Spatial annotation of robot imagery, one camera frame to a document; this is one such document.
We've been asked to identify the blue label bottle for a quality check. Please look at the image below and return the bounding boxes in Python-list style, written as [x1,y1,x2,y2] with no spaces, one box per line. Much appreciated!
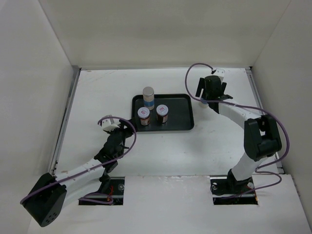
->
[142,86,155,111]
[199,99,209,109]

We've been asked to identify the dark jar red label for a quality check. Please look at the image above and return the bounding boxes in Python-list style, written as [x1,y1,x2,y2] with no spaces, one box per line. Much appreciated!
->
[156,104,169,124]
[137,107,150,126]

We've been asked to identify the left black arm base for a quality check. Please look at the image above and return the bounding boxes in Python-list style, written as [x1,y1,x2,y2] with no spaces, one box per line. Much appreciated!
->
[98,173,125,198]

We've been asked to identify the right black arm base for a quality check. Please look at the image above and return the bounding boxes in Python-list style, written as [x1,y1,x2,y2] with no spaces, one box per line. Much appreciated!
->
[210,176,254,196]

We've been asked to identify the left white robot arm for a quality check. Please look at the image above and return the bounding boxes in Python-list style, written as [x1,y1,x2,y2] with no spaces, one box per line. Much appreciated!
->
[20,116,137,227]

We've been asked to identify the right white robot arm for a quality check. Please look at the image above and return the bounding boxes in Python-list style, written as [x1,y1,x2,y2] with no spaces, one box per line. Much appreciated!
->
[195,76,282,195]

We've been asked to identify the black rectangular plastic tray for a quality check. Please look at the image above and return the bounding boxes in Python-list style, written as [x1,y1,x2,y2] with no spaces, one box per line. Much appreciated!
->
[131,94,195,132]

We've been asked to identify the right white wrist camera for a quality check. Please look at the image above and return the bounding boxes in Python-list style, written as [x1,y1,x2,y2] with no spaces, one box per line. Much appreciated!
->
[211,68,225,81]

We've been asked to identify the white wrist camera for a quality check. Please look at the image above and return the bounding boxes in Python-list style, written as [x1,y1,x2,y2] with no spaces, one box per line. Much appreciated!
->
[97,115,119,132]
[211,68,225,81]

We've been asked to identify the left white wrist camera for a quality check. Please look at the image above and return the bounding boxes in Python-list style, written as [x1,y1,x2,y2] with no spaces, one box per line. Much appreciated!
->
[97,115,119,132]

